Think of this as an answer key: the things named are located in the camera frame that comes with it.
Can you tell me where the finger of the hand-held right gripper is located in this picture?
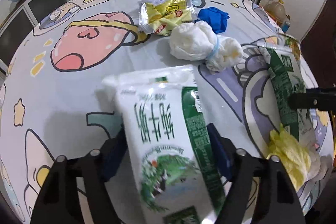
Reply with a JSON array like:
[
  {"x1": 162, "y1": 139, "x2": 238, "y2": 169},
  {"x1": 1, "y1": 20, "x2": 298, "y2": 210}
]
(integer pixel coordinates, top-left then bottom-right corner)
[{"x1": 288, "y1": 87, "x2": 336, "y2": 111}]

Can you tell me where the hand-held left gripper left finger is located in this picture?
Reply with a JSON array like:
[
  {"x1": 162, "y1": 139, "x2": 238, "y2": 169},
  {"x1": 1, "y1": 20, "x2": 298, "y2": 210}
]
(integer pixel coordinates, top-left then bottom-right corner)
[{"x1": 30, "y1": 126, "x2": 129, "y2": 224}]

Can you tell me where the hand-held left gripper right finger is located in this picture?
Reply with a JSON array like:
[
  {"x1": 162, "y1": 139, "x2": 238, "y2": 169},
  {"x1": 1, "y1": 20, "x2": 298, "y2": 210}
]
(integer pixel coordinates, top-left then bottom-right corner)
[{"x1": 207, "y1": 124, "x2": 306, "y2": 224}]

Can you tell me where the white green milk carton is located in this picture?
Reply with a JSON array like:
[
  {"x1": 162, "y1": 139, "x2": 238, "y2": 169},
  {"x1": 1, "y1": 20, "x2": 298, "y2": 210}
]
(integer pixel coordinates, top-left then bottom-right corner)
[
  {"x1": 259, "y1": 46, "x2": 319, "y2": 141},
  {"x1": 102, "y1": 65, "x2": 227, "y2": 224}
]

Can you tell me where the white tissue wad blue band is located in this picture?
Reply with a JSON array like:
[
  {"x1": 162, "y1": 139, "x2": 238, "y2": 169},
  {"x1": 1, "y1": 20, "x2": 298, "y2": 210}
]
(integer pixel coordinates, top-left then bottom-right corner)
[{"x1": 169, "y1": 21, "x2": 244, "y2": 74}]

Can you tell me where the blue rubber glove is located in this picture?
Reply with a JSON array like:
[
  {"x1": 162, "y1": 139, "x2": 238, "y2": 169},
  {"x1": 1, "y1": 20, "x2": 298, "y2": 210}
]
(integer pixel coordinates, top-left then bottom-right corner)
[{"x1": 197, "y1": 7, "x2": 230, "y2": 34}]

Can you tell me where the yellow rubber glove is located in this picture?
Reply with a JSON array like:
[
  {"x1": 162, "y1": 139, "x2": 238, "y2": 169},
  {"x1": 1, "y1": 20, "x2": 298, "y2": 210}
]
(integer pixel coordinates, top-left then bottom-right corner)
[{"x1": 268, "y1": 124, "x2": 313, "y2": 191}]

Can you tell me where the dark brown door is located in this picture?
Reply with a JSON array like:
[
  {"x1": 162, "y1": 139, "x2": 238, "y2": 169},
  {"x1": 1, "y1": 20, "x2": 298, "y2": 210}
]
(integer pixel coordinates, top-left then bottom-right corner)
[{"x1": 299, "y1": 0, "x2": 336, "y2": 88}]

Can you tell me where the cartoon printed tablecloth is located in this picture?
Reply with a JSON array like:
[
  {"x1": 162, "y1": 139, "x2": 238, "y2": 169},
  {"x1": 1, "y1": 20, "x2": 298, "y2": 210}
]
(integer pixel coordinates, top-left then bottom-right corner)
[{"x1": 0, "y1": 0, "x2": 335, "y2": 224}]

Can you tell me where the small bottle blue liquid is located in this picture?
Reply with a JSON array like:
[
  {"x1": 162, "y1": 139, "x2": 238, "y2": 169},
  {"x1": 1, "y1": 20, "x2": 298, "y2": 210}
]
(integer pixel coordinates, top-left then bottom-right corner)
[{"x1": 282, "y1": 15, "x2": 292, "y2": 33}]

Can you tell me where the large cooking oil bottle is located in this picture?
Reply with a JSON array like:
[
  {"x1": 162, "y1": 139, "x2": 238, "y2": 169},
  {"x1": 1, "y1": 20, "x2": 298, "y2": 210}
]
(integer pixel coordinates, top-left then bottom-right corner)
[{"x1": 264, "y1": 0, "x2": 287, "y2": 27}]

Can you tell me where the yellow snack packet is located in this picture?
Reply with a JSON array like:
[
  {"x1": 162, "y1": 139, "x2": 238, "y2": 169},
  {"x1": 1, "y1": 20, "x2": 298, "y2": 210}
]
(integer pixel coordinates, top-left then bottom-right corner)
[
  {"x1": 154, "y1": 10, "x2": 198, "y2": 37},
  {"x1": 140, "y1": 0, "x2": 195, "y2": 28}
]

